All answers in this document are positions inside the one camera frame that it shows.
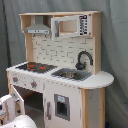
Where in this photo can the black toy faucet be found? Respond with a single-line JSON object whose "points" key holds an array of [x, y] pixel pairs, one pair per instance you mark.
{"points": [[85, 61]]}

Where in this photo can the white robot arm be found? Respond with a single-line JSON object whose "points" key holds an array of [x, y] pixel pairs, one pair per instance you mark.
{"points": [[21, 121]]}

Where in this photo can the black stovetop red burners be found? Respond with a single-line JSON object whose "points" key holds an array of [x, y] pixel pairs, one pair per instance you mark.
{"points": [[36, 67]]}

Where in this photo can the left red oven knob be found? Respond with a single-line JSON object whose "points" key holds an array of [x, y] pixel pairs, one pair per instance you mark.
{"points": [[15, 79]]}

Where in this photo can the white microwave door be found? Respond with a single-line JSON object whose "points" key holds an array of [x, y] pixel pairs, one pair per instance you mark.
{"points": [[70, 26]]}

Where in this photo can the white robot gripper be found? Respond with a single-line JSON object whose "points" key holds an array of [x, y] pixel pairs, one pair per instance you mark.
{"points": [[7, 109]]}

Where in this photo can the grey range hood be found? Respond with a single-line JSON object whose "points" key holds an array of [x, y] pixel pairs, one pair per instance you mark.
{"points": [[38, 27]]}

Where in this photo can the white cabinet door with dispenser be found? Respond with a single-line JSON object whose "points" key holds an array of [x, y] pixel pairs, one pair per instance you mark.
{"points": [[62, 106]]}

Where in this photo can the grey metal sink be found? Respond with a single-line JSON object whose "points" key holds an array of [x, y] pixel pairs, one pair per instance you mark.
{"points": [[72, 74]]}

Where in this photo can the right red oven knob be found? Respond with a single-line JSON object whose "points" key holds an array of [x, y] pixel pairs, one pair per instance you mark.
{"points": [[33, 84]]}

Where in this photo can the white oven door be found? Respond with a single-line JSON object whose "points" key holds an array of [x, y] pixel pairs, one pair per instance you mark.
{"points": [[18, 102]]}

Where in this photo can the wooden toy kitchen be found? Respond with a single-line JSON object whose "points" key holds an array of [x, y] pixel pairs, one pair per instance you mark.
{"points": [[63, 53]]}

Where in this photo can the red oven knob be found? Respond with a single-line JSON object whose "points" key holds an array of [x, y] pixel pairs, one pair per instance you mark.
{"points": [[15, 79], [33, 84]]}

